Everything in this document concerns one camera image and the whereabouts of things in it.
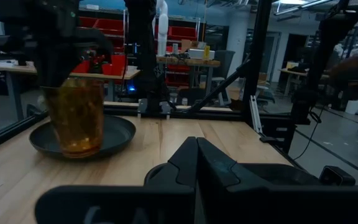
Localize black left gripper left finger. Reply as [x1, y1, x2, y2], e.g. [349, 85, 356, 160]
[167, 136, 198, 188]

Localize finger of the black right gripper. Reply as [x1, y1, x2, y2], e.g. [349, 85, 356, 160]
[37, 58, 74, 89]

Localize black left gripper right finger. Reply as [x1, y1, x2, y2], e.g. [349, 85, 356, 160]
[196, 137, 272, 188]

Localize amber translucent plastic cup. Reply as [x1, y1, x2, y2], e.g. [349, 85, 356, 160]
[40, 77, 106, 159]

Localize dark grey round plate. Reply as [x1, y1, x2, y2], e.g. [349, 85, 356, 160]
[29, 114, 137, 160]

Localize wooden table with grey legs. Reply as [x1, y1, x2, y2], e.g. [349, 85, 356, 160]
[0, 58, 141, 123]

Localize dark machine on table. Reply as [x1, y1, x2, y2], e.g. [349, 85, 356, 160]
[0, 33, 28, 67]

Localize red bins on table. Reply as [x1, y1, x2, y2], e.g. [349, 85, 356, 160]
[71, 54, 128, 77]

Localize black round bowl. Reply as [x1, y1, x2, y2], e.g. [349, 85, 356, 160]
[144, 161, 321, 188]

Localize grey office chair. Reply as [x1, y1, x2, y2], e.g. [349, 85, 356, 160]
[210, 49, 236, 107]

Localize wooden workbench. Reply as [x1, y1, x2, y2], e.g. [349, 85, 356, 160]
[155, 55, 222, 96]

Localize white box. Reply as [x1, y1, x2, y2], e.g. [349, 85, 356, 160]
[187, 48, 216, 60]

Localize wooden desk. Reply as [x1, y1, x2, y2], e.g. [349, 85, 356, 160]
[278, 61, 332, 98]

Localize shelf with red bins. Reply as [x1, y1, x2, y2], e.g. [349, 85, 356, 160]
[78, 8, 201, 88]

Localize person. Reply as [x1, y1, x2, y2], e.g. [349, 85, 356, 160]
[328, 15, 358, 102]

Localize ceiling light strip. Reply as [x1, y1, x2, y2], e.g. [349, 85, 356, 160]
[273, 0, 336, 17]

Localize aluminium bracket strip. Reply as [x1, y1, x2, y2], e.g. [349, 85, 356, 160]
[249, 95, 264, 135]

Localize black diagonal frame brace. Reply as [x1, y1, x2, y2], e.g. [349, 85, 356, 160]
[185, 58, 250, 114]

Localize black hanging cable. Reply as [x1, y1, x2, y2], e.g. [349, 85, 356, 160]
[292, 105, 326, 161]

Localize black vertical frame post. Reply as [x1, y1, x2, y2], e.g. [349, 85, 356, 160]
[241, 0, 273, 123]

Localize small black camera box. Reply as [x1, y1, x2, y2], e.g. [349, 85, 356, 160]
[318, 165, 356, 187]

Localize black leaning frame strut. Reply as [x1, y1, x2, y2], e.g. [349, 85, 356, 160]
[290, 0, 358, 126]

